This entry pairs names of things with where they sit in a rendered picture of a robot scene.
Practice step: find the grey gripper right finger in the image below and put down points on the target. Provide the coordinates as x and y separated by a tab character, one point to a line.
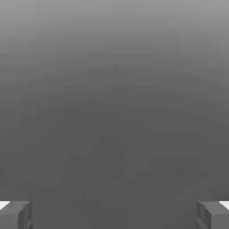
214	215

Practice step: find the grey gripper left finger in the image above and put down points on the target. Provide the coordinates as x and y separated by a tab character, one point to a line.
14	214

